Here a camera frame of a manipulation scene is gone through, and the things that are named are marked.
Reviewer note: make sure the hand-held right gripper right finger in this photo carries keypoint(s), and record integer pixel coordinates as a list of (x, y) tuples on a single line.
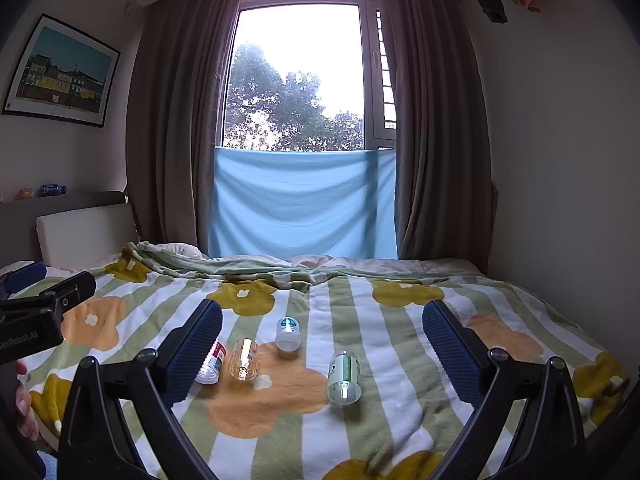
[(450, 355)]

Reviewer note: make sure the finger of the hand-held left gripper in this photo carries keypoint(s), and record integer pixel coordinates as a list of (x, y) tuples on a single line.
[(65, 287), (25, 275)]

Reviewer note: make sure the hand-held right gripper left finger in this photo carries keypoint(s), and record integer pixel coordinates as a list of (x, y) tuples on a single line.
[(194, 352)]

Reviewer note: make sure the white cup with blue print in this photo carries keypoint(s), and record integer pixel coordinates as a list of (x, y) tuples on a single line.
[(287, 334)]

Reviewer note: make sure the person's left hand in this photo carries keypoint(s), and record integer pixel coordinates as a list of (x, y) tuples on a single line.
[(26, 405)]

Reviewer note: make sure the red-labelled white bottle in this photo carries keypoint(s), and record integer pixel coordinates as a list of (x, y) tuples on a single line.
[(214, 364)]

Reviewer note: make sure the white headboard cushion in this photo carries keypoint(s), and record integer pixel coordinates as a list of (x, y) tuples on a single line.
[(85, 232)]

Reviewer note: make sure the small orange toy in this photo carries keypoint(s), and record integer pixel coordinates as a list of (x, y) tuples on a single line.
[(26, 193)]

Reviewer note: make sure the grey bed headboard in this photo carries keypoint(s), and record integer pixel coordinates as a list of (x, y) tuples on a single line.
[(75, 199)]

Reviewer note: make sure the blue plastic bottle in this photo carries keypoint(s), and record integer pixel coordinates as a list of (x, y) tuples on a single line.
[(52, 189)]

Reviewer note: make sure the floral striped blanket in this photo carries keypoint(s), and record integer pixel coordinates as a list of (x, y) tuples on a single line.
[(320, 430)]

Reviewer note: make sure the white duvet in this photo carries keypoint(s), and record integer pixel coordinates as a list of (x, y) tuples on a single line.
[(310, 260)]

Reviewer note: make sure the light blue cloth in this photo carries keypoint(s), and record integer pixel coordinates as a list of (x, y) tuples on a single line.
[(300, 205)]

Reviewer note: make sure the brown curtain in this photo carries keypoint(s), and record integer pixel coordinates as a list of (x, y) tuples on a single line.
[(440, 125), (175, 125)]

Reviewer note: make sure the window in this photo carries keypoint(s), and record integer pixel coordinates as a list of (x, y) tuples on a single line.
[(300, 75)]

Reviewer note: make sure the framed wall picture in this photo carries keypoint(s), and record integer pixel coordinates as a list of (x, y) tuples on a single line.
[(62, 72)]

